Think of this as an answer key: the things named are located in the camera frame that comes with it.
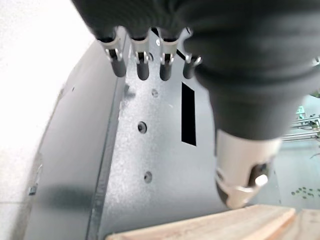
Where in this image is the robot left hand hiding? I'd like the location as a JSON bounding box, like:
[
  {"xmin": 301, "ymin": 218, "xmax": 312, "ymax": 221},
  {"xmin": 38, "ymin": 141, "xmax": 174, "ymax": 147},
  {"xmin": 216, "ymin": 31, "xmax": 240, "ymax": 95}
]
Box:
[{"xmin": 71, "ymin": 0, "xmax": 320, "ymax": 210}]

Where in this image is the silver robot leg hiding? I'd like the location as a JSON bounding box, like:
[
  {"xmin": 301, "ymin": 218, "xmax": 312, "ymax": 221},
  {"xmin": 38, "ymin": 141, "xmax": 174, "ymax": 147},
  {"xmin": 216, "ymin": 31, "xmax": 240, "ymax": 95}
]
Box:
[{"xmin": 23, "ymin": 26, "xmax": 284, "ymax": 240}]

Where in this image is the light wooden plank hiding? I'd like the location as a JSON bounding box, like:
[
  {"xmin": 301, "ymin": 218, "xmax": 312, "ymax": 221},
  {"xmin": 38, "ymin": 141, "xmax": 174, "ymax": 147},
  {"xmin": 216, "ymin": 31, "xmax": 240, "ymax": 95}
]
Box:
[
  {"xmin": 104, "ymin": 203, "xmax": 297, "ymax": 240},
  {"xmin": 281, "ymin": 208, "xmax": 320, "ymax": 240}
]

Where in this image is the metal wire rack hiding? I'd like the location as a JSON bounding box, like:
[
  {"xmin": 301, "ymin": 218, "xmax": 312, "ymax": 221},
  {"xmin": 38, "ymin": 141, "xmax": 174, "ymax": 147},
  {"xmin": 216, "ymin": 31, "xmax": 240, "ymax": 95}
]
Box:
[{"xmin": 281, "ymin": 104, "xmax": 320, "ymax": 144}]

